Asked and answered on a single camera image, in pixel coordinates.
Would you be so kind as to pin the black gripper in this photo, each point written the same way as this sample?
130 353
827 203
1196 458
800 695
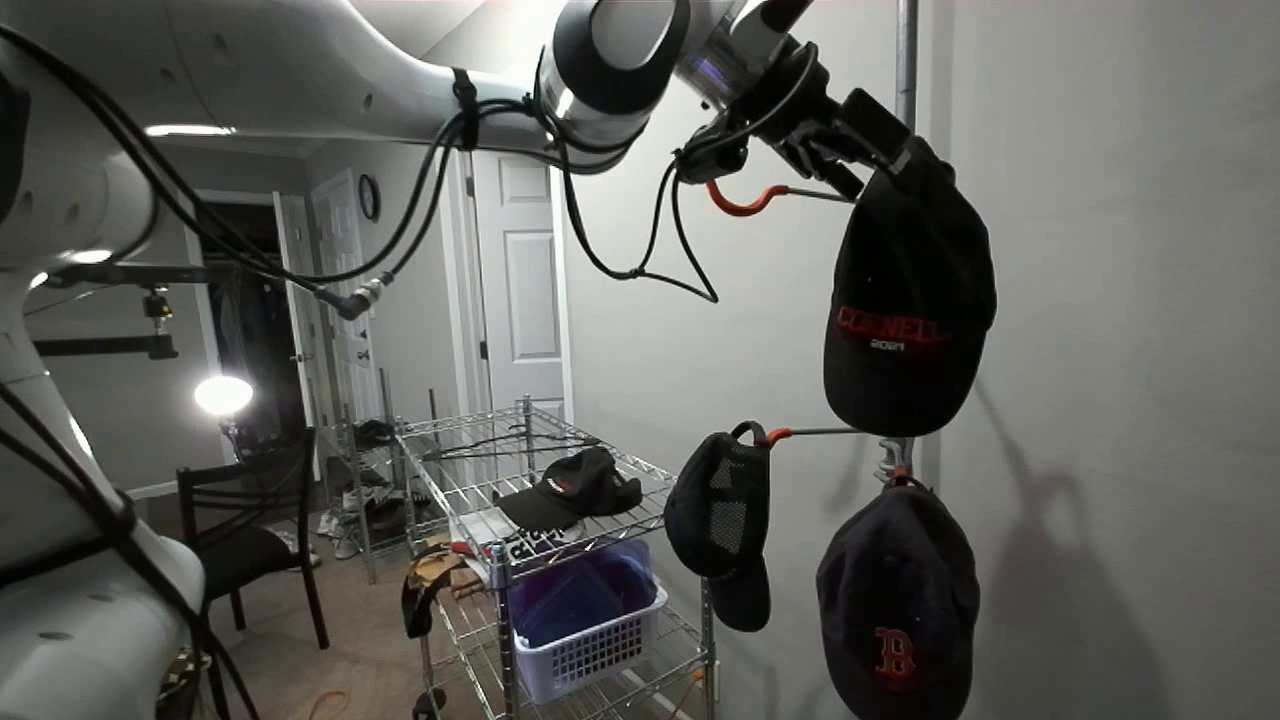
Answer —
804 88

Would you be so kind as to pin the black cap orange lettering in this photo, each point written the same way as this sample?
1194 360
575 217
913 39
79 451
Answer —
905 295

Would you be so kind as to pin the black mesh-back cap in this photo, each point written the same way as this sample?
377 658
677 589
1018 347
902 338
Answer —
722 523

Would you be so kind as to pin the black cap red B logo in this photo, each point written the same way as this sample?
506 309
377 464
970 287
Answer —
892 585

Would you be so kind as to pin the plain black cap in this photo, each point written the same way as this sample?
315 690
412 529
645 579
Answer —
565 491

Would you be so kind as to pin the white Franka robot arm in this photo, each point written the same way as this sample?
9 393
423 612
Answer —
614 55

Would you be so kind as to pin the long metal hook orange tip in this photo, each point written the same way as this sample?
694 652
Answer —
822 434
731 204

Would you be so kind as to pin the short orange pole hook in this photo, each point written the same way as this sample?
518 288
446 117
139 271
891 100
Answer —
892 464

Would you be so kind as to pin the white panel door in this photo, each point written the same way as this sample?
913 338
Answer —
350 335
526 306

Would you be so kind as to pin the blue plastic laundry basket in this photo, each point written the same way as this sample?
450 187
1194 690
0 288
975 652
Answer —
585 652

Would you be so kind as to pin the brown bag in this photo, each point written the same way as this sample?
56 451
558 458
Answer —
434 582

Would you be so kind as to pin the bright round lamp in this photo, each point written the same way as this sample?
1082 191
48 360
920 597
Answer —
223 393

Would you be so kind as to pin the black chair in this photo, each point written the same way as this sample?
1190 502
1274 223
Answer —
255 561

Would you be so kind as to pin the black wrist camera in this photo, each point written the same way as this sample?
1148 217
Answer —
711 148

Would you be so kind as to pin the dark round wall clock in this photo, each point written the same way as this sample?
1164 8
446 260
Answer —
368 196

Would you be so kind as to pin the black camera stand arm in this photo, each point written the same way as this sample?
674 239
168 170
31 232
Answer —
104 347

